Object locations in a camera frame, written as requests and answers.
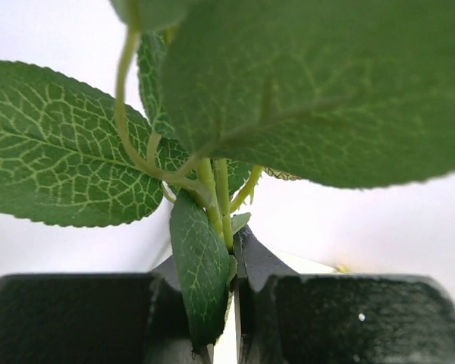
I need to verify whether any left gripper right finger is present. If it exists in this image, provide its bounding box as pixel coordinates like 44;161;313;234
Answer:
234;225;296;363

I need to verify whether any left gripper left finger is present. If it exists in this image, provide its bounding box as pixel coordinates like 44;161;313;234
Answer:
149;256;213;363

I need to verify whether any peach rose stem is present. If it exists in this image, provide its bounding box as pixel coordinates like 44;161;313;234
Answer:
0;1;455;347

